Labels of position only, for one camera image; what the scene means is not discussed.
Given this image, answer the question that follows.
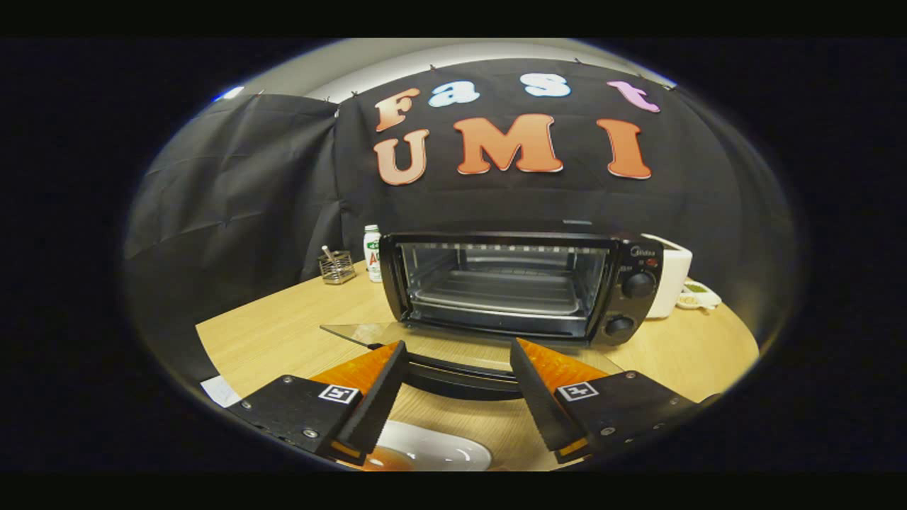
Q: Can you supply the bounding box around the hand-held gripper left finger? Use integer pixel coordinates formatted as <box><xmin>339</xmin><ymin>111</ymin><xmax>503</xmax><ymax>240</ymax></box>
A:
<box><xmin>227</xmin><ymin>340</ymin><xmax>410</xmax><ymax>467</ymax></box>

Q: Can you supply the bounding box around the white pop-up toaster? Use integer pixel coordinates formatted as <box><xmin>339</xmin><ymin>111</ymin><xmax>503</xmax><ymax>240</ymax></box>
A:
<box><xmin>641</xmin><ymin>234</ymin><xmax>693</xmax><ymax>319</ymax></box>

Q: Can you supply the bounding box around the white bottle green label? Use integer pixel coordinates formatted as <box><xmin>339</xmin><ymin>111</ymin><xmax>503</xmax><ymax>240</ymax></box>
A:
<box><xmin>363</xmin><ymin>225</ymin><xmax>383</xmax><ymax>284</ymax></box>

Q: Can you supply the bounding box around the black toaster oven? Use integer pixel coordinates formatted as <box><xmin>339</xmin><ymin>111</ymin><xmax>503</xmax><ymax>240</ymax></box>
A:
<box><xmin>320</xmin><ymin>230</ymin><xmax>665</xmax><ymax>401</ymax></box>

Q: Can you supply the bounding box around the wire basket holder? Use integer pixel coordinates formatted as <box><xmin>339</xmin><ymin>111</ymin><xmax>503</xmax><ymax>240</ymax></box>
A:
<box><xmin>317</xmin><ymin>246</ymin><xmax>357</xmax><ymax>285</ymax></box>

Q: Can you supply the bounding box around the white paper sheet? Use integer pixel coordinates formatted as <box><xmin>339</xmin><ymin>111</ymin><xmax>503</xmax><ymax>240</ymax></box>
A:
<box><xmin>201</xmin><ymin>375</ymin><xmax>243</xmax><ymax>409</ymax></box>

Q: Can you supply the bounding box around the small white dish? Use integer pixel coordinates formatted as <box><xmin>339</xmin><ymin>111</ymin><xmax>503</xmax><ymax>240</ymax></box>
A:
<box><xmin>677</xmin><ymin>280</ymin><xmax>722</xmax><ymax>311</ymax></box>

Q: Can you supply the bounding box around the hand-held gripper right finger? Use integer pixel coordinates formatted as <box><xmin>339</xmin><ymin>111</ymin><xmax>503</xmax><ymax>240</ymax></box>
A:
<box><xmin>509</xmin><ymin>338</ymin><xmax>723</xmax><ymax>465</ymax></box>

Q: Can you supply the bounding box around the white oval plate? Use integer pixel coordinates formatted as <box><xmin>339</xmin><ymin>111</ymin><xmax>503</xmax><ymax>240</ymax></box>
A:
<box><xmin>358</xmin><ymin>420</ymin><xmax>492</xmax><ymax>472</ymax></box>

